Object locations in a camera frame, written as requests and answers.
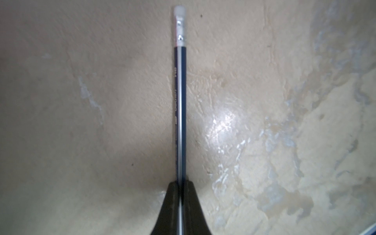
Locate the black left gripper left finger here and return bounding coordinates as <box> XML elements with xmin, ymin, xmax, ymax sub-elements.
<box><xmin>151</xmin><ymin>182</ymin><xmax>179</xmax><ymax>235</ymax></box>

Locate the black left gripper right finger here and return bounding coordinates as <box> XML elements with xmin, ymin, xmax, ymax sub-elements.
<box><xmin>183</xmin><ymin>180</ymin><xmax>211</xmax><ymax>235</ymax></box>

